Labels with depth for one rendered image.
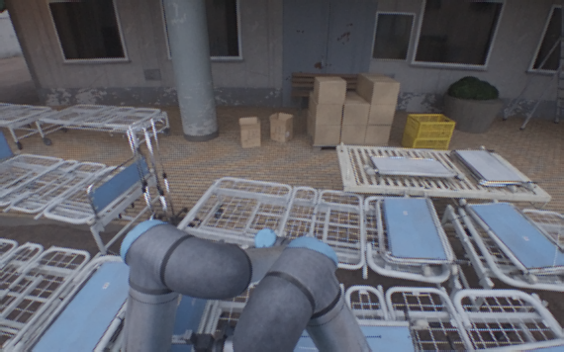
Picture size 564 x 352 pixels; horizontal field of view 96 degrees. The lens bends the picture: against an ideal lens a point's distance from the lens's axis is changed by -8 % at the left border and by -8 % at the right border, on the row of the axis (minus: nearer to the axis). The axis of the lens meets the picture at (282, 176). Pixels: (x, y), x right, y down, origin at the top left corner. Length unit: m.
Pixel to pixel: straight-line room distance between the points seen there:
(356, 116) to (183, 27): 2.83
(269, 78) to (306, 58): 0.93
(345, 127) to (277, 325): 4.00
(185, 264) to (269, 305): 0.17
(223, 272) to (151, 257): 0.14
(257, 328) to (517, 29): 7.76
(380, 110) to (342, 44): 2.46
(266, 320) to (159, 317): 0.27
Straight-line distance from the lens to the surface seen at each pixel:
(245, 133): 4.53
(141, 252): 0.63
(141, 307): 0.68
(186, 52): 4.63
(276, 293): 0.51
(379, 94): 4.37
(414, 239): 2.14
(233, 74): 6.77
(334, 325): 0.64
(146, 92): 7.63
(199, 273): 0.56
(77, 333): 1.80
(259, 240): 1.10
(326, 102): 4.17
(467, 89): 6.35
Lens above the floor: 1.89
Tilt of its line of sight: 30 degrees down
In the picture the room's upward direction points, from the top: straight up
